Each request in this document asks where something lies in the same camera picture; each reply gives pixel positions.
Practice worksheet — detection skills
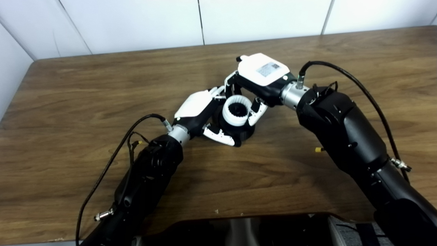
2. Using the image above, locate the thin wire on arm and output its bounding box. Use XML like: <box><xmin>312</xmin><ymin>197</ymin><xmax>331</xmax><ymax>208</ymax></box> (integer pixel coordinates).
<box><xmin>127</xmin><ymin>132</ymin><xmax>151</xmax><ymax>164</ymax></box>
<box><xmin>312</xmin><ymin>81</ymin><xmax>339</xmax><ymax>96</ymax></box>

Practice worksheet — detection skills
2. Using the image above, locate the black robot torso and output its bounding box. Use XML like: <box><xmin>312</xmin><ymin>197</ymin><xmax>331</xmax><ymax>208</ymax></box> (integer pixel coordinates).
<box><xmin>137</xmin><ymin>214</ymin><xmax>342</xmax><ymax>246</ymax></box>

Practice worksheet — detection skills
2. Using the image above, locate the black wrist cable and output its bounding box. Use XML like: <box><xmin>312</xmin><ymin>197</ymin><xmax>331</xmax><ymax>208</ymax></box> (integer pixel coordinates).
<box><xmin>75</xmin><ymin>114</ymin><xmax>173</xmax><ymax>246</ymax></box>
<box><xmin>296</xmin><ymin>61</ymin><xmax>410</xmax><ymax>183</ymax></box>

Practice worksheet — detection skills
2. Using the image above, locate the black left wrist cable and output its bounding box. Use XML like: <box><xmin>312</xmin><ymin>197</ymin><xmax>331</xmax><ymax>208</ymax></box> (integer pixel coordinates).
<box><xmin>75</xmin><ymin>114</ymin><xmax>173</xmax><ymax>246</ymax></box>

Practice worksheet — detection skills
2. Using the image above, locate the thin wire on right arm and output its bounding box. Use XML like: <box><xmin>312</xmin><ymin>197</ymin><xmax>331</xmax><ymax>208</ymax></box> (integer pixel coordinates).
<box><xmin>312</xmin><ymin>81</ymin><xmax>339</xmax><ymax>96</ymax></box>

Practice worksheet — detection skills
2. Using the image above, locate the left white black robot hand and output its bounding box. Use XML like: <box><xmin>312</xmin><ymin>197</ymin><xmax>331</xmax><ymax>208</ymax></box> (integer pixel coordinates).
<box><xmin>172</xmin><ymin>86</ymin><xmax>241</xmax><ymax>148</ymax></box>

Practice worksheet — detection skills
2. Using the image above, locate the thin wire on left arm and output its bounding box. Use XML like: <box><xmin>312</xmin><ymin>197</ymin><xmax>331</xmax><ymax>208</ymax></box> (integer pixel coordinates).
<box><xmin>127</xmin><ymin>132</ymin><xmax>151</xmax><ymax>164</ymax></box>

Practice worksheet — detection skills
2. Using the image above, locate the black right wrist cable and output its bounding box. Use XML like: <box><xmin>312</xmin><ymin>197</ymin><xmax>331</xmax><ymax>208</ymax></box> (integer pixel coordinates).
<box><xmin>296</xmin><ymin>61</ymin><xmax>410</xmax><ymax>183</ymax></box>

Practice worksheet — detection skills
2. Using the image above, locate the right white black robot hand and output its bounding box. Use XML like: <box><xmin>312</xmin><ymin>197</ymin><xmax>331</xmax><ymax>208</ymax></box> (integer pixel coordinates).
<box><xmin>224</xmin><ymin>53</ymin><xmax>297</xmax><ymax>127</ymax></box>

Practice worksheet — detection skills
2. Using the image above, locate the white ribbed ring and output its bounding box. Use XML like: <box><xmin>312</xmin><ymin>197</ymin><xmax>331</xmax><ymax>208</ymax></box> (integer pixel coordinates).
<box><xmin>222</xmin><ymin>95</ymin><xmax>253</xmax><ymax>127</ymax></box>

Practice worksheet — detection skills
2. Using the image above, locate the round black part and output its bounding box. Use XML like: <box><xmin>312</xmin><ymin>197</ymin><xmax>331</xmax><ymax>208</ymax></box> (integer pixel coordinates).
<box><xmin>212</xmin><ymin>99</ymin><xmax>256</xmax><ymax>142</ymax></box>

